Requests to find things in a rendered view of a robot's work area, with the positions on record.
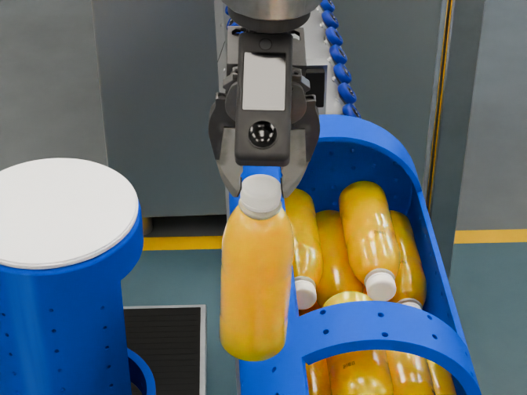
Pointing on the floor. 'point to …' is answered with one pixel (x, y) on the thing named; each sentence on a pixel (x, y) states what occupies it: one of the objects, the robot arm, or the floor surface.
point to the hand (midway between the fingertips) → (260, 190)
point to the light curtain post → (452, 119)
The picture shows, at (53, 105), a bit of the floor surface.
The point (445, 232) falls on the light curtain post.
